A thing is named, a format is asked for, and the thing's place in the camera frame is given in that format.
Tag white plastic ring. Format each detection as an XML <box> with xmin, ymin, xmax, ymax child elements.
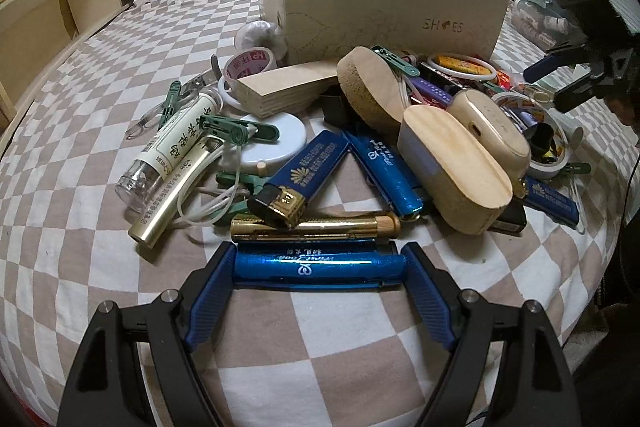
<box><xmin>425</xmin><ymin>52</ymin><xmax>500</xmax><ymax>84</ymax></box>

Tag white tape roll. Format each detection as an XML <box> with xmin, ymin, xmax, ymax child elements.
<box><xmin>492</xmin><ymin>91</ymin><xmax>568</xmax><ymax>180</ymax></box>

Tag clear plastic storage bin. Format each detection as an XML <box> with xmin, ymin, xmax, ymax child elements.
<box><xmin>511</xmin><ymin>0</ymin><xmax>585</xmax><ymax>52</ymax></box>

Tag clear glass bottle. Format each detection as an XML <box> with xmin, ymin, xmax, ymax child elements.
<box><xmin>115</xmin><ymin>88</ymin><xmax>224</xmax><ymax>212</ymax></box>

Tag beige oval case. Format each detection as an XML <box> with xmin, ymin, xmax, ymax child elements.
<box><xmin>447</xmin><ymin>89</ymin><xmax>532</xmax><ymax>182</ymax></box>

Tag green clothes peg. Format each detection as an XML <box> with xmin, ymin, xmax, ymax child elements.
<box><xmin>371</xmin><ymin>46</ymin><xmax>420</xmax><ymax>77</ymax></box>

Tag red printed tape roll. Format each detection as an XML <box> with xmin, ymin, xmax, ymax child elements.
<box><xmin>222</xmin><ymin>46</ymin><xmax>277</xmax><ymax>91</ymax></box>

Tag blue printed lighter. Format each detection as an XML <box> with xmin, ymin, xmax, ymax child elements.
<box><xmin>247</xmin><ymin>130</ymin><xmax>348</xmax><ymax>230</ymax></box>

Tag gold metal tube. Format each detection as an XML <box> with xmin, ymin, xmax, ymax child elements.
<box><xmin>230</xmin><ymin>213</ymin><xmax>401</xmax><ymax>242</ymax></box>

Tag wooden side shelf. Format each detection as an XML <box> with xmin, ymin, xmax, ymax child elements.
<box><xmin>1</xmin><ymin>0</ymin><xmax>127</xmax><ymax>150</ymax></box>

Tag checkered bed sheet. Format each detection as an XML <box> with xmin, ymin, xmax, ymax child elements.
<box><xmin>1</xmin><ymin>0</ymin><xmax>639</xmax><ymax>426</ymax></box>

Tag wooden oval box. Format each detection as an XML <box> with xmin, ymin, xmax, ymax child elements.
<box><xmin>397</xmin><ymin>105</ymin><xmax>513</xmax><ymax>235</ymax></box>

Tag round wooden disc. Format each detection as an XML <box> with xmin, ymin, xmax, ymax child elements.
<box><xmin>336</xmin><ymin>46</ymin><xmax>405</xmax><ymax>136</ymax></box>

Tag yellow tube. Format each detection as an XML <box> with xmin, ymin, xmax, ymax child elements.
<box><xmin>436</xmin><ymin>55</ymin><xmax>491</xmax><ymax>76</ymax></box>

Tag white cardboard shoe box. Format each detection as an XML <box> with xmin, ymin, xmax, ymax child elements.
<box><xmin>259</xmin><ymin>0</ymin><xmax>510</xmax><ymax>64</ymax></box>

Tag plywood rectangular block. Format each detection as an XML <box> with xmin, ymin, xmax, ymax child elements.
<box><xmin>236</xmin><ymin>58</ymin><xmax>337</xmax><ymax>118</ymax></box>

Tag blue glitter lighter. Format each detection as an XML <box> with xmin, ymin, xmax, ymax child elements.
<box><xmin>233</xmin><ymin>251</ymin><xmax>406</xmax><ymax>291</ymax></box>

